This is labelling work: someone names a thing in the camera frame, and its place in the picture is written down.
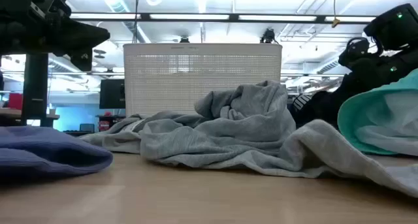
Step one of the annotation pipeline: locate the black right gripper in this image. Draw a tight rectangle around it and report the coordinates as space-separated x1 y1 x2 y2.
346 62 391 93

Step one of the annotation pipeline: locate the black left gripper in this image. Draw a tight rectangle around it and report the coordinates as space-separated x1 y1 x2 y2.
19 17 110 72

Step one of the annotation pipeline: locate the teal garment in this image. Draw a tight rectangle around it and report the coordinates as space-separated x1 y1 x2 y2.
337 68 418 157

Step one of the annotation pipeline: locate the black garment white print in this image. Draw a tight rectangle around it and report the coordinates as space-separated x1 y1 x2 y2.
287 89 344 129

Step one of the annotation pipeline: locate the dark blue garment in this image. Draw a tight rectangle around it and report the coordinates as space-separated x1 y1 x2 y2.
0 125 114 179

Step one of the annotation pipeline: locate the grey hooded sweatshirt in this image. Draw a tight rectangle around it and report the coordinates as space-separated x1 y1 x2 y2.
78 80 418 199

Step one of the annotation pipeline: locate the black monitor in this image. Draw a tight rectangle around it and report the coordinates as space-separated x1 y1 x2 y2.
99 79 126 110

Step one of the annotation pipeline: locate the white perforated laundry basket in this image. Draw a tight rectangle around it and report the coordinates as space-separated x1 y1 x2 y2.
123 42 283 118

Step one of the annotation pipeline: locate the red box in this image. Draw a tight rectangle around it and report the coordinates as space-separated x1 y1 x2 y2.
8 93 24 110

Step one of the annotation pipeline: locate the wooden desk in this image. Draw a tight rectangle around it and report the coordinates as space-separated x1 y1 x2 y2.
0 108 60 127

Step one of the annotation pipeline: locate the black overhead light bar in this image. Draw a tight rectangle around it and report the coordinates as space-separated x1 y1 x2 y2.
70 11 376 25

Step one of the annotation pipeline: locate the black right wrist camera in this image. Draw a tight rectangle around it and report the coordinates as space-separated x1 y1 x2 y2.
338 37 370 69

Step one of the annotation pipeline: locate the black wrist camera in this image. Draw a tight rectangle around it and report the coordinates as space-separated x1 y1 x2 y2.
338 37 370 69
31 0 72 18

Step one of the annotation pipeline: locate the black hanging cable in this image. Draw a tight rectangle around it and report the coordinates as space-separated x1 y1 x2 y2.
132 0 141 44

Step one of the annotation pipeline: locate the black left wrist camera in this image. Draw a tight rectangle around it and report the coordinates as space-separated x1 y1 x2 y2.
31 0 72 18

